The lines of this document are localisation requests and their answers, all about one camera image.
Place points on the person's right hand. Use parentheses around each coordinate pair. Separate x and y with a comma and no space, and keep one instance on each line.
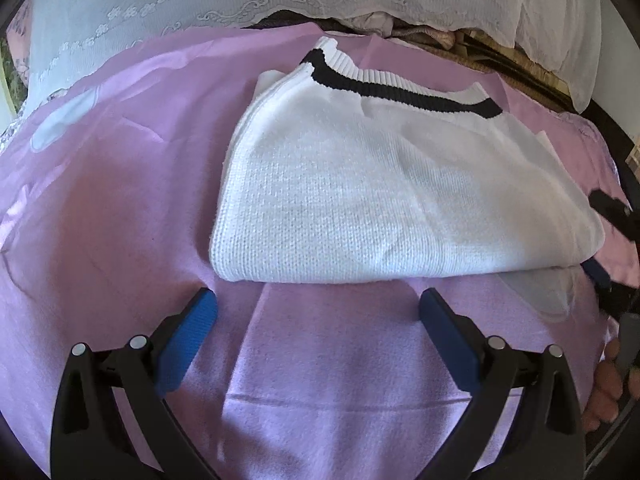
(607,385)

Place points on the pink bed sheet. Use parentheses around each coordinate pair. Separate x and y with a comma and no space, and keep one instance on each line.
(125,185)

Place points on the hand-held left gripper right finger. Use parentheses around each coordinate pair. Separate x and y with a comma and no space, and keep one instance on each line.
(445,335)

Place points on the pink striped cloth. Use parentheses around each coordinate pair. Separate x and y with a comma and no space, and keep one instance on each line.
(410,32)

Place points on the white sweater with black stripes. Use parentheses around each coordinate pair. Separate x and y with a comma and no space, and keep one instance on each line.
(375,185)

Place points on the small white lace cover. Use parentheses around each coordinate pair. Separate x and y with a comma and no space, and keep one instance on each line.
(555,20)

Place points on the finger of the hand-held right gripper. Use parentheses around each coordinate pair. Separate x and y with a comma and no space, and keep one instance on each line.
(612,207)
(596,271)

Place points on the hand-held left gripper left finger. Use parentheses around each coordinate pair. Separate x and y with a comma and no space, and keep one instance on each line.
(192,330)

